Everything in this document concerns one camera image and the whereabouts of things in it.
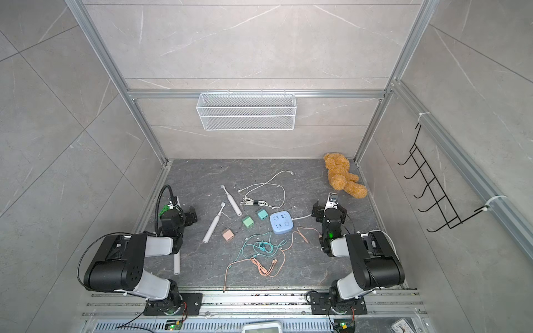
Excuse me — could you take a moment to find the green charger plug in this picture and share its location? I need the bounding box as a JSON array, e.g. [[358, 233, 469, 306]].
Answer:
[[242, 216, 254, 228]]

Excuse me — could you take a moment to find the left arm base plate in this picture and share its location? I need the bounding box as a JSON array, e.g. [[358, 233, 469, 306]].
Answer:
[[143, 293, 203, 316]]

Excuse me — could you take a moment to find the black wall hook rack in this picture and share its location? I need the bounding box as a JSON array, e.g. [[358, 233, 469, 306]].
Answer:
[[397, 123, 489, 233]]

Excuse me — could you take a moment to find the teal charging cable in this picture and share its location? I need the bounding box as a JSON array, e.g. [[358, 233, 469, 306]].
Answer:
[[228, 231, 288, 267]]

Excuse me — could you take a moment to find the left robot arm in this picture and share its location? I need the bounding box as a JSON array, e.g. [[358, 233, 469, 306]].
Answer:
[[76, 185, 197, 306]]

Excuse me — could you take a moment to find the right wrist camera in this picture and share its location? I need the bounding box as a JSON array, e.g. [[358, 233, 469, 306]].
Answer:
[[325, 193, 338, 210]]

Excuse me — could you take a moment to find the white charging cable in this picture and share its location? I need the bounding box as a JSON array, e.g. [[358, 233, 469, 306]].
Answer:
[[237, 169, 295, 210]]

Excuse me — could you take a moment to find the white wire mesh basket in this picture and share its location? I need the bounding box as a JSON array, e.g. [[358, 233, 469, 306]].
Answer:
[[197, 92, 297, 131]]

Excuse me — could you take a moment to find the green toy block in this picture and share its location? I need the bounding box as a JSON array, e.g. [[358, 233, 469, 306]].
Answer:
[[158, 204, 174, 217]]

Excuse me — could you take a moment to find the blue power strip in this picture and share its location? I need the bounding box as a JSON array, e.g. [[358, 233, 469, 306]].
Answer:
[[269, 211, 294, 235]]

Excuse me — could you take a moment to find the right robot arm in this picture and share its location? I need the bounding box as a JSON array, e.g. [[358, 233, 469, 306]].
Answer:
[[311, 199, 405, 313]]

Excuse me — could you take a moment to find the pink charger plug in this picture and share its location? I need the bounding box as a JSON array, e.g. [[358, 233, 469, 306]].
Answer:
[[222, 228, 235, 242]]

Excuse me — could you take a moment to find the brown teddy bear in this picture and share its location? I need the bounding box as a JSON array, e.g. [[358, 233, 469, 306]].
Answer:
[[323, 153, 368, 198]]

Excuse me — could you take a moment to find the teal charger plug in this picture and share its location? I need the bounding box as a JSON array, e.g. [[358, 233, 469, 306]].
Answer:
[[256, 208, 269, 221]]

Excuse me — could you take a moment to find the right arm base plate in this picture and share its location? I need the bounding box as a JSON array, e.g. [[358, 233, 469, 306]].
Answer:
[[305, 291, 368, 315]]

